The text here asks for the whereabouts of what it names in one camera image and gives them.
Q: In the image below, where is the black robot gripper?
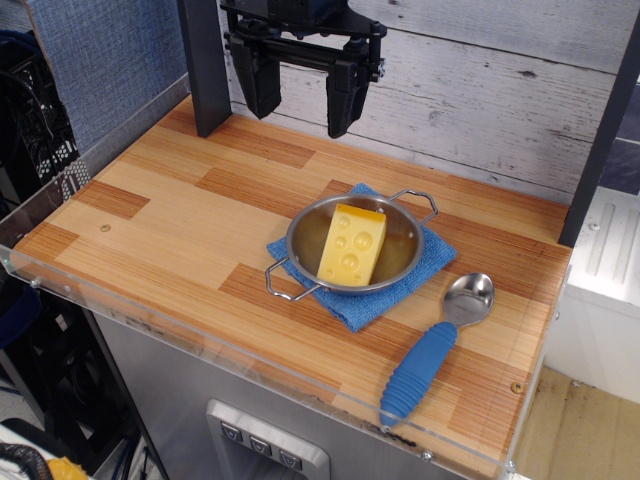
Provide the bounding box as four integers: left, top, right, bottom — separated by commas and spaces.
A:
220, 1, 387, 139

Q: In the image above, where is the blue handled metal spoon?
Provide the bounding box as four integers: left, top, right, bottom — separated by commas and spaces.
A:
379, 273, 495, 429

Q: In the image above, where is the small steel pan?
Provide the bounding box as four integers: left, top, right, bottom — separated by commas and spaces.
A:
265, 189, 439, 301

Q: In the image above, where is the yellow toy cheese wedge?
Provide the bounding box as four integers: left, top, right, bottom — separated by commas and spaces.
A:
316, 204, 387, 287

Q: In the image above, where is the blue microfiber cloth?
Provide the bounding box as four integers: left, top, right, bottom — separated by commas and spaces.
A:
266, 182, 458, 334

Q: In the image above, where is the clear acrylic table guard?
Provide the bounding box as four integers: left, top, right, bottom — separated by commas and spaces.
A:
1, 100, 570, 479

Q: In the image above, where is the silver cabinet control panel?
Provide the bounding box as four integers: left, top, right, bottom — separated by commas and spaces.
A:
206, 399, 331, 479

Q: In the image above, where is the white ridged appliance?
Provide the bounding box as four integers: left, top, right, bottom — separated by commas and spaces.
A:
544, 187, 639, 403

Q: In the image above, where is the yellow object bottom left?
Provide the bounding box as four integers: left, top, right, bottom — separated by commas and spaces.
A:
47, 457, 89, 480

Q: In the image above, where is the dark grey left post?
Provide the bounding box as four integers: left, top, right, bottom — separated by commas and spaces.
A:
177, 0, 232, 138

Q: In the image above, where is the dark grey post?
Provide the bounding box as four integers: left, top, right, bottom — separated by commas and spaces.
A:
177, 0, 232, 138
558, 18, 639, 247

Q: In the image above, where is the black crate with cables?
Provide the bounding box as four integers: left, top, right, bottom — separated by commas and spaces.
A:
1, 30, 79, 212

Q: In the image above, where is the dark grey right post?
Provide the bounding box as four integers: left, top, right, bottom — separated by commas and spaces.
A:
558, 18, 639, 247

